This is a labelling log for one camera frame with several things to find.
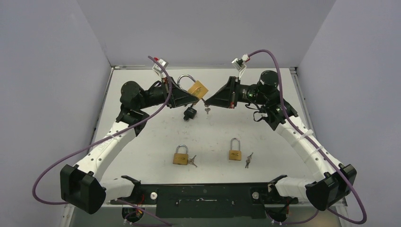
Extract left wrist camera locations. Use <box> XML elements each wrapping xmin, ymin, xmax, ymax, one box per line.
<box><xmin>152</xmin><ymin>57</ymin><xmax>169</xmax><ymax>79</ymax></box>

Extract black padlock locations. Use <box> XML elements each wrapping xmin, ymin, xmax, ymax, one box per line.
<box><xmin>183</xmin><ymin>107</ymin><xmax>197</xmax><ymax>122</ymax></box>

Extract aluminium frame rail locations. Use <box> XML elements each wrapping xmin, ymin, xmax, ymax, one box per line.
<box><xmin>111</xmin><ymin>65</ymin><xmax>298</xmax><ymax>70</ymax></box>

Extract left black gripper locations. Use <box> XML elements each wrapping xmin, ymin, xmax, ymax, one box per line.
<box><xmin>139</xmin><ymin>77</ymin><xmax>201</xmax><ymax>110</ymax></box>

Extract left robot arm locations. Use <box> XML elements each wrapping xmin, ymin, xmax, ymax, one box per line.
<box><xmin>60</xmin><ymin>81</ymin><xmax>199</xmax><ymax>214</ymax></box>

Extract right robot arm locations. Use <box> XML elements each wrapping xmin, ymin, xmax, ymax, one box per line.
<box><xmin>206</xmin><ymin>70</ymin><xmax>357</xmax><ymax>211</ymax></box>

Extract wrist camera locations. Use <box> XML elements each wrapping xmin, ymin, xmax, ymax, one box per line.
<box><xmin>152</xmin><ymin>57</ymin><xmax>169</xmax><ymax>79</ymax></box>
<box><xmin>231</xmin><ymin>54</ymin><xmax>250</xmax><ymax>80</ymax></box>

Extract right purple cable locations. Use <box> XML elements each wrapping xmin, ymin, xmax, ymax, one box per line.
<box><xmin>245</xmin><ymin>49</ymin><xmax>368</xmax><ymax>225</ymax></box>

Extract brass padlock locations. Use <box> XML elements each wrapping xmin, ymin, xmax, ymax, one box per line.
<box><xmin>177</xmin><ymin>74</ymin><xmax>209</xmax><ymax>102</ymax></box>
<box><xmin>173</xmin><ymin>144</ymin><xmax>189</xmax><ymax>165</ymax></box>
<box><xmin>228</xmin><ymin>138</ymin><xmax>242</xmax><ymax>161</ymax></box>

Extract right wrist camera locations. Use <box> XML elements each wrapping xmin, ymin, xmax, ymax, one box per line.
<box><xmin>231</xmin><ymin>54</ymin><xmax>250</xmax><ymax>80</ymax></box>

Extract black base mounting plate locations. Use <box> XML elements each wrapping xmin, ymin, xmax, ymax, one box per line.
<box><xmin>122</xmin><ymin>183</ymin><xmax>299</xmax><ymax>219</ymax></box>

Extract keys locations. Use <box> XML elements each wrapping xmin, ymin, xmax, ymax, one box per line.
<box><xmin>202</xmin><ymin>99</ymin><xmax>210</xmax><ymax>115</ymax></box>
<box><xmin>187</xmin><ymin>155</ymin><xmax>198</xmax><ymax>168</ymax></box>
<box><xmin>245</xmin><ymin>152</ymin><xmax>253</xmax><ymax>168</ymax></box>

